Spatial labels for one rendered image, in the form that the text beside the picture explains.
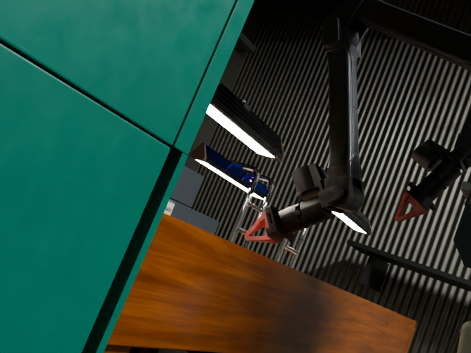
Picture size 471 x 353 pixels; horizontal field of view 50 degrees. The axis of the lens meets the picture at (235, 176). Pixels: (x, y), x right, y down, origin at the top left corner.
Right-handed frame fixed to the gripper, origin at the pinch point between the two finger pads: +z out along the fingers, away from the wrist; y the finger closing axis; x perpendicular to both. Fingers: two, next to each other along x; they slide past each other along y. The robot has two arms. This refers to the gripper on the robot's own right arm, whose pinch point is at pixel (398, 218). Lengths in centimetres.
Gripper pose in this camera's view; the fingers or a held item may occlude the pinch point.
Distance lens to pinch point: 141.0
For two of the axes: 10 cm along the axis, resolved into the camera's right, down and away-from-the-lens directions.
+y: -5.1, -3.3, -7.9
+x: 5.1, 6.2, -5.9
